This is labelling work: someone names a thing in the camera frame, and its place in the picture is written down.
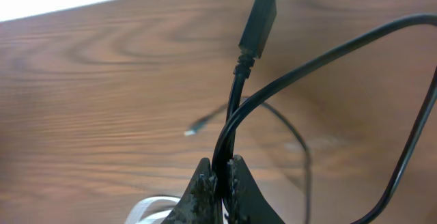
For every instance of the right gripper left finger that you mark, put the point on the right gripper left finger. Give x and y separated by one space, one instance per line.
199 203

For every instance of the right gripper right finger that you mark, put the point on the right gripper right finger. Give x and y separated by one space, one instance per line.
244 201

